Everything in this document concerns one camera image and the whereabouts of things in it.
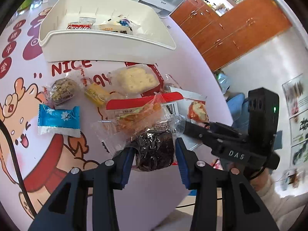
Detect pale rice crisp cake packet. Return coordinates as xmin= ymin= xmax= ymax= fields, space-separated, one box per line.
xmin=108 ymin=64 xmax=166 ymax=97

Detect red strip snack packet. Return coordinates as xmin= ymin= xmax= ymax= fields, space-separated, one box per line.
xmin=105 ymin=93 xmax=184 ymax=126

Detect blue candy packet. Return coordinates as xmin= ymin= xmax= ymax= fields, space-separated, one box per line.
xmin=37 ymin=103 xmax=82 ymax=139

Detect orange bread bun packet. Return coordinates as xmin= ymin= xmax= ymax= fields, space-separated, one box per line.
xmin=93 ymin=24 xmax=134 ymax=35

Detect orange clear snack packet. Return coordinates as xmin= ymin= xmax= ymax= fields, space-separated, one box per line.
xmin=91 ymin=99 xmax=174 ymax=154

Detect round oat cake clear wrapper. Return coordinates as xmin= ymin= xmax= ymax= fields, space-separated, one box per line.
xmin=43 ymin=77 xmax=80 ymax=106

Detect picture sheet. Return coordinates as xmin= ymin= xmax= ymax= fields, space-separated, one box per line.
xmin=281 ymin=73 xmax=306 ymax=118
xmin=290 ymin=141 xmax=308 ymax=167
xmin=289 ymin=112 xmax=308 ymax=145

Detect brown wooden cabinets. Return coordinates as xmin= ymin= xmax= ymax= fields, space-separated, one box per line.
xmin=170 ymin=0 xmax=293 ymax=71

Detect dark brownie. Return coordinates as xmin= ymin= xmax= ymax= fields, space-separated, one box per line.
xmin=131 ymin=131 xmax=175 ymax=172

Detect red cookie packet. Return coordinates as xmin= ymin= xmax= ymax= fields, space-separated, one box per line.
xmin=67 ymin=22 xmax=93 ymax=30

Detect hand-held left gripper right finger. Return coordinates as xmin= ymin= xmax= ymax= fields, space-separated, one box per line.
xmin=175 ymin=137 xmax=281 ymax=231

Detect person's right hand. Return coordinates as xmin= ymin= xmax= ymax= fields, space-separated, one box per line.
xmin=249 ymin=168 xmax=271 ymax=193

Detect person's right forearm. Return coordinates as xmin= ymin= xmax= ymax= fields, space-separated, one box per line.
xmin=255 ymin=180 xmax=307 ymax=224

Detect white and purple snack packet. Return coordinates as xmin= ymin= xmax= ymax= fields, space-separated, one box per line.
xmin=106 ymin=14 xmax=142 ymax=29

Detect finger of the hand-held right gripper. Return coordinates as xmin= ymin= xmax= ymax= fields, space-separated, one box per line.
xmin=183 ymin=121 xmax=218 ymax=145
xmin=204 ymin=122 xmax=241 ymax=137

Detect green plastic bag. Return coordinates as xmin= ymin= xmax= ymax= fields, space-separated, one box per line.
xmin=214 ymin=70 xmax=233 ymax=94

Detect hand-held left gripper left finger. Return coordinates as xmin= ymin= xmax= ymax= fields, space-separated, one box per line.
xmin=28 ymin=147 xmax=135 ymax=231

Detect yellow snack packet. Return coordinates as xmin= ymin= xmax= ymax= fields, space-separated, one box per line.
xmin=83 ymin=83 xmax=112 ymax=106

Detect white plastic storage bin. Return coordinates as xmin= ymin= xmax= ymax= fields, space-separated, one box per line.
xmin=38 ymin=0 xmax=177 ymax=62

